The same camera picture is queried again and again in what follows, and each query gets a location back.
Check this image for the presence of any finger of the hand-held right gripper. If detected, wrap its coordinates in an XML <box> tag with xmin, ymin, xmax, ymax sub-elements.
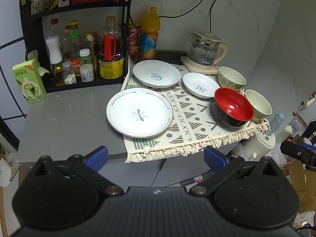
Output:
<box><xmin>280</xmin><ymin>138</ymin><xmax>316</xmax><ymax>171</ymax></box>

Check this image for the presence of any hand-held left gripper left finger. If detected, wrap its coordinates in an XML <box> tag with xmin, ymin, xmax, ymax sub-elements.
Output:
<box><xmin>35</xmin><ymin>146</ymin><xmax>124</xmax><ymax>198</ymax></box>

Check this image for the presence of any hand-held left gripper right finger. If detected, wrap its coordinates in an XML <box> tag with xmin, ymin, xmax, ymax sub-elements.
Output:
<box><xmin>189</xmin><ymin>146</ymin><xmax>282</xmax><ymax>198</ymax></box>

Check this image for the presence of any large white flower plate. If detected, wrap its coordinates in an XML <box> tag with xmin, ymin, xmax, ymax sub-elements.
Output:
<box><xmin>106</xmin><ymin>88</ymin><xmax>174</xmax><ymax>139</ymax></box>

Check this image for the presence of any red and black bowl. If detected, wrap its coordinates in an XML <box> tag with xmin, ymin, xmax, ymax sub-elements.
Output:
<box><xmin>211</xmin><ymin>87</ymin><xmax>255</xmax><ymax>128</ymax></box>

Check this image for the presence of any cream bowl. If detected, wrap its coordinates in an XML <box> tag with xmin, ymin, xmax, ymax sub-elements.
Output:
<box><xmin>218</xmin><ymin>66</ymin><xmax>247</xmax><ymax>92</ymax></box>
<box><xmin>244</xmin><ymin>89</ymin><xmax>273</xmax><ymax>122</ymax></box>

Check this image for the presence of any small white plate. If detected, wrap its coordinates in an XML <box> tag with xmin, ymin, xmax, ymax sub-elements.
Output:
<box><xmin>182</xmin><ymin>72</ymin><xmax>221</xmax><ymax>100</ymax></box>

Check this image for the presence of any white plate blue script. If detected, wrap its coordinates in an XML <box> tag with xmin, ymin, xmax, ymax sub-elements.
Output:
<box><xmin>133</xmin><ymin>60</ymin><xmax>182</xmax><ymax>88</ymax></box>

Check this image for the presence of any cardboard box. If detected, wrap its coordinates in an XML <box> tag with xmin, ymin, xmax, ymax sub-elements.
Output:
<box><xmin>281</xmin><ymin>158</ymin><xmax>316</xmax><ymax>213</ymax></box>

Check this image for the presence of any patterned fringed table mat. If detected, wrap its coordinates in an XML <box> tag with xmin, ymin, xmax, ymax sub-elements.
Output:
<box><xmin>120</xmin><ymin>63</ymin><xmax>271</xmax><ymax>164</ymax></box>

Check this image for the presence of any white-lidded jar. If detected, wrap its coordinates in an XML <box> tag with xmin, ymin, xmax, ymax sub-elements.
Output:
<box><xmin>79</xmin><ymin>49</ymin><xmax>95</xmax><ymax>82</ymax></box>

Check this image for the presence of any small clear spice jar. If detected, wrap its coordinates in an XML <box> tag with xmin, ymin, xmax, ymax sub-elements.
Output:
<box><xmin>62</xmin><ymin>61</ymin><xmax>77</xmax><ymax>85</ymax></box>

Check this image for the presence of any large soy sauce bottle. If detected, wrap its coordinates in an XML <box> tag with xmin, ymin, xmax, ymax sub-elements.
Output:
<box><xmin>98</xmin><ymin>16</ymin><xmax>124</xmax><ymax>79</ymax></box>

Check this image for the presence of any cream kettle base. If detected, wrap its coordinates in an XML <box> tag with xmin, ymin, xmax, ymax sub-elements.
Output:
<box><xmin>180</xmin><ymin>56</ymin><xmax>220</xmax><ymax>75</ymax></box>

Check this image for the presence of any green tea box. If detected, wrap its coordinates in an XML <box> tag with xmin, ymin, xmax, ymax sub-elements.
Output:
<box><xmin>12</xmin><ymin>59</ymin><xmax>47</xmax><ymax>104</ymax></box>

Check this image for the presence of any glass kettle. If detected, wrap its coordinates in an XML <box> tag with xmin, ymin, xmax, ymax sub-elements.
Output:
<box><xmin>187</xmin><ymin>30</ymin><xmax>228</xmax><ymax>71</ymax></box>

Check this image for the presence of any white-topped oil bottle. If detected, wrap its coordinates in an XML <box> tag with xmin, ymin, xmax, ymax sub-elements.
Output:
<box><xmin>46</xmin><ymin>36</ymin><xmax>65</xmax><ymax>87</ymax></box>

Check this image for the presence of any yellow-capped bottle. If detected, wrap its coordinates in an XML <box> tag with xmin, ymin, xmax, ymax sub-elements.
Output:
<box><xmin>84</xmin><ymin>32</ymin><xmax>98</xmax><ymax>55</ymax></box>

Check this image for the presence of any crumpled white tissue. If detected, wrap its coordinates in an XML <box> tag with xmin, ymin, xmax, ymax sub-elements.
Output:
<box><xmin>25</xmin><ymin>50</ymin><xmax>51</xmax><ymax>76</ymax></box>

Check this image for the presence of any green-labelled sauce bottle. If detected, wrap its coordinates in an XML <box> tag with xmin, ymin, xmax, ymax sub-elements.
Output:
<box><xmin>69</xmin><ymin>20</ymin><xmax>83</xmax><ymax>77</ymax></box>

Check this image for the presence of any small clear red-capped bottle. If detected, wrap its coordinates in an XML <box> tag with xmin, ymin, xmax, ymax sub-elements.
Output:
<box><xmin>60</xmin><ymin>25</ymin><xmax>72</xmax><ymax>62</ymax></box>

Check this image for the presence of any orange juice bottle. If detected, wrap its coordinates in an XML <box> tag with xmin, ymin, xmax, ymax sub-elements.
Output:
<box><xmin>138</xmin><ymin>7</ymin><xmax>161</xmax><ymax>62</ymax></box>

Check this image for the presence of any tall clear red-capped bottle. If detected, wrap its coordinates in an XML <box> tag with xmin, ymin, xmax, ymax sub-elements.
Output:
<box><xmin>46</xmin><ymin>18</ymin><xmax>62</xmax><ymax>55</ymax></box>

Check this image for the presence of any black metal rack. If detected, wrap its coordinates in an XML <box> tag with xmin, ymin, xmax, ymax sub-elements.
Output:
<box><xmin>19</xmin><ymin>0</ymin><xmax>132</xmax><ymax>93</ymax></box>

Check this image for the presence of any grey-blue handle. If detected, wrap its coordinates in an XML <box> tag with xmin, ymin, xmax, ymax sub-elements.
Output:
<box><xmin>265</xmin><ymin>112</ymin><xmax>285</xmax><ymax>137</ymax></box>

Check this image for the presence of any black power cable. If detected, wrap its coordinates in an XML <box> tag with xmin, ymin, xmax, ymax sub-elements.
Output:
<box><xmin>158</xmin><ymin>0</ymin><xmax>209</xmax><ymax>20</ymax></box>
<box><xmin>209</xmin><ymin>0</ymin><xmax>221</xmax><ymax>34</ymax></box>

